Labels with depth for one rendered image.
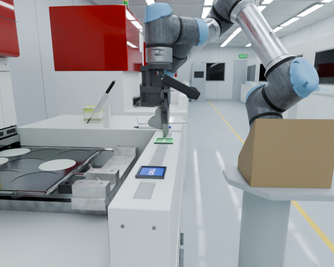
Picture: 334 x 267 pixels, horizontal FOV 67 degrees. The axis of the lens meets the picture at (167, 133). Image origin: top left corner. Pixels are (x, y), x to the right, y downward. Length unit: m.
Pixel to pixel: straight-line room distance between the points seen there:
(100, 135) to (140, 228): 0.61
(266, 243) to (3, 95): 1.05
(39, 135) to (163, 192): 0.72
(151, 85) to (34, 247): 0.47
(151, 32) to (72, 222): 0.51
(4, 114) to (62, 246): 0.61
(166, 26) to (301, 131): 0.48
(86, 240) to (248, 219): 0.58
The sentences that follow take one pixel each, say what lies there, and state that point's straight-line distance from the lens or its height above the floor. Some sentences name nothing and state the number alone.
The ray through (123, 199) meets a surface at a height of 0.96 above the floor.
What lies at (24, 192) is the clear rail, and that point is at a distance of 0.65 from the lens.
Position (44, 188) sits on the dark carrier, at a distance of 0.65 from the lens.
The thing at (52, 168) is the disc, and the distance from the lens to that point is 0.78.
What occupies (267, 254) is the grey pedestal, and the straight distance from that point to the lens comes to 1.01.
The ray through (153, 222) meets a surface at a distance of 0.39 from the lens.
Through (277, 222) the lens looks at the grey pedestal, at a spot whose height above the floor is 0.68.
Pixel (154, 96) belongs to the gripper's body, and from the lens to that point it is 0.71.
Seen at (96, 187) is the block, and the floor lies 0.91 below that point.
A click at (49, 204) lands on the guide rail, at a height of 0.84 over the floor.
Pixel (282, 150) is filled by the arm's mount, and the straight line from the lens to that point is 0.82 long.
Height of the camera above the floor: 1.15
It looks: 12 degrees down
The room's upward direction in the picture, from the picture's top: straight up
